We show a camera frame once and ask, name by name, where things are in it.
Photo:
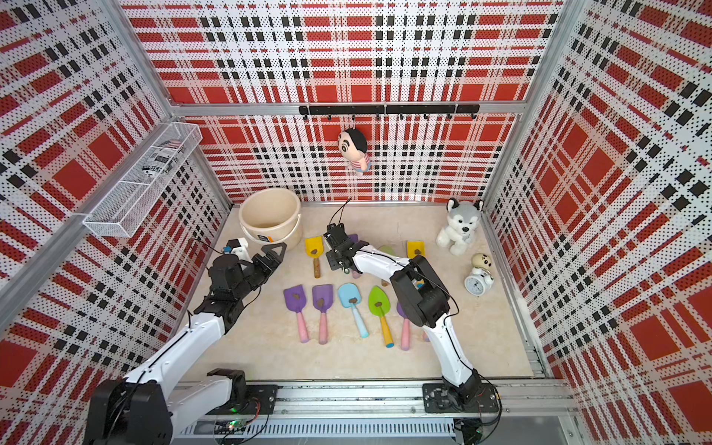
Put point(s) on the cartoon boy plush doll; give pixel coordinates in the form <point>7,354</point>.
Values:
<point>352,146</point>

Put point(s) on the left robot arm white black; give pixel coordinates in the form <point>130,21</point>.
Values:
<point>144,407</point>

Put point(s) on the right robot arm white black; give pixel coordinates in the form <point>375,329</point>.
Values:
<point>426,303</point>

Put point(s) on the skull alarm clock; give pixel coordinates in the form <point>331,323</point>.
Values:
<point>480,279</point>

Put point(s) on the can on shelf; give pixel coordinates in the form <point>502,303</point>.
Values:
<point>162,158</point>

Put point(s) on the green pointed trowel yellow handle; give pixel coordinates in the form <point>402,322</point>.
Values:
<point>379,305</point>

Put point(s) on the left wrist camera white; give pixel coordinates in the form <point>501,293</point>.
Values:
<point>237,247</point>

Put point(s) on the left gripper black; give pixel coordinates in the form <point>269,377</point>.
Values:
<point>274,260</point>

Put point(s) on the husky plush toy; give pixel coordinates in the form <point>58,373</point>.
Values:
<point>463,218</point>

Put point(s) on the yellow trowel wooden handle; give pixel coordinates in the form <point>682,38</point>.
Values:
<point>314,249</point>

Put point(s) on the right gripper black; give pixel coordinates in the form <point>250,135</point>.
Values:
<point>331,260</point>

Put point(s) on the clear wall shelf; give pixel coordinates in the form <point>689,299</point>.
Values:
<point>128,203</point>

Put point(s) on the cream plastic bucket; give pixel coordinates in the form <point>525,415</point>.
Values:
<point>272,216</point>

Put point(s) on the purple pointed trowel pink handle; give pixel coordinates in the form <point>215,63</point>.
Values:
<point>405,336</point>

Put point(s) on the light blue trowel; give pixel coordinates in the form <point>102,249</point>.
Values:
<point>350,297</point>

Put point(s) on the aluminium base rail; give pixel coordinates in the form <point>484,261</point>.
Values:
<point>503,411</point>

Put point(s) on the purple square trowel far left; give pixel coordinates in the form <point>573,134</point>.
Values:
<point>295,299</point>

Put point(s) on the black hook rail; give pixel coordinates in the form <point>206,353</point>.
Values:
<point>417,109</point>

